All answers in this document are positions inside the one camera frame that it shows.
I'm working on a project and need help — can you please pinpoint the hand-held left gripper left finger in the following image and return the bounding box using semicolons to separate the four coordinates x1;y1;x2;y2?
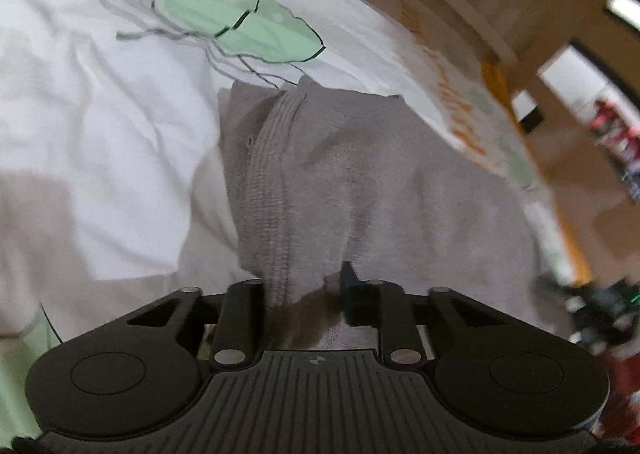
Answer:
127;279;267;368

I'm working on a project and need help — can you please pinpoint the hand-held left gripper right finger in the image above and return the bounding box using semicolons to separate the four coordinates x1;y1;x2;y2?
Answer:
340;262;504;366

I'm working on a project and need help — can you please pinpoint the grey knit sweater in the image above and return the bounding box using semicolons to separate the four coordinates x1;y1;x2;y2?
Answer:
217;75;546;351

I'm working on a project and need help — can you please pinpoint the rust red clothing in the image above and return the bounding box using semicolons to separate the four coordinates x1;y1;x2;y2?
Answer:
597;346;640;442

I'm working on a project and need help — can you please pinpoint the white leaf-print duvet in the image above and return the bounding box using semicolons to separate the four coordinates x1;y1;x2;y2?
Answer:
0;0;576;435

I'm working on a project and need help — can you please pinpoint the bright window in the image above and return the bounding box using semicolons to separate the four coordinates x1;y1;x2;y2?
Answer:
606;0;640;29

